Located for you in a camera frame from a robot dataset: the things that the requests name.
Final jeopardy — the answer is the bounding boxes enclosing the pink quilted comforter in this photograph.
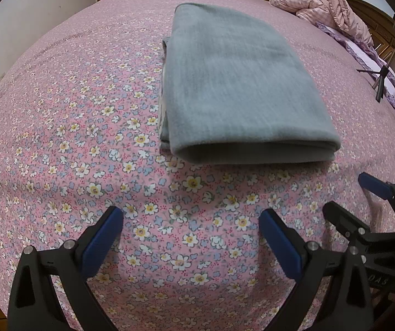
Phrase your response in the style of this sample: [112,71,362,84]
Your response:
[269,0,374,47]

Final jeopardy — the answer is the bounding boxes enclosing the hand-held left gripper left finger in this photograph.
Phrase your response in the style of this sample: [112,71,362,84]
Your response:
[7,206,124,331]

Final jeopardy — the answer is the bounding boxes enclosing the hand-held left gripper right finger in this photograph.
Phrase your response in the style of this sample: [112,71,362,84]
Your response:
[259,209,375,331]

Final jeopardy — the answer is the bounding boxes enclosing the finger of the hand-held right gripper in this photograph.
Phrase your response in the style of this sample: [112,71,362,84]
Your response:
[358,172,395,228]
[322,201,374,245]

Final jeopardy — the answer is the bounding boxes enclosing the bed with pink floral sheet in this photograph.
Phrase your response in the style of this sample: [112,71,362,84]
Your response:
[0,0,395,331]

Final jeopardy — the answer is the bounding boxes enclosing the black tripod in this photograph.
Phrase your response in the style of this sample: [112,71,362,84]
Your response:
[356,39,395,103]

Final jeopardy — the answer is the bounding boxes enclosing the purple ruffled pillow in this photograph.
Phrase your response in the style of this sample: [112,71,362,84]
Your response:
[316,22,395,121]

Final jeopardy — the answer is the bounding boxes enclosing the grey pants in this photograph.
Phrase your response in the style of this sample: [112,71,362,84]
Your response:
[159,3,342,164]

